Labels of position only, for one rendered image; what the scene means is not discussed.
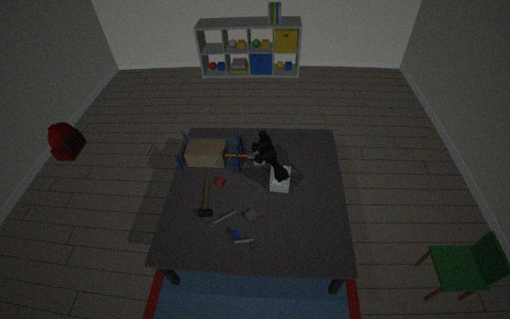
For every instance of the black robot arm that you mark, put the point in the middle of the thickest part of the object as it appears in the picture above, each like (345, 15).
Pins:
(270, 156)

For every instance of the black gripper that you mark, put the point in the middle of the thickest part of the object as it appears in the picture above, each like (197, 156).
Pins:
(258, 158)

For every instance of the hammer with yellow handle and black head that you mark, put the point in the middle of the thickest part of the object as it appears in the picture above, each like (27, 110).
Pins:
(205, 211)

